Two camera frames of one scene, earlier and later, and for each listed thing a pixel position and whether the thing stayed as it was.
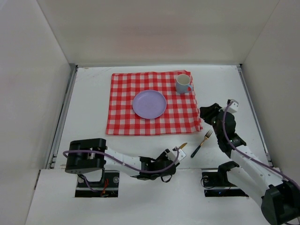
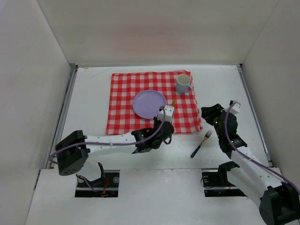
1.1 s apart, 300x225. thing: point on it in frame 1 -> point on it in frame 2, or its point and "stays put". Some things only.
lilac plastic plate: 149,104 stays put
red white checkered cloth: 181,115 stays put
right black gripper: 214,115 stays put
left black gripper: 167,157 -> 161,123
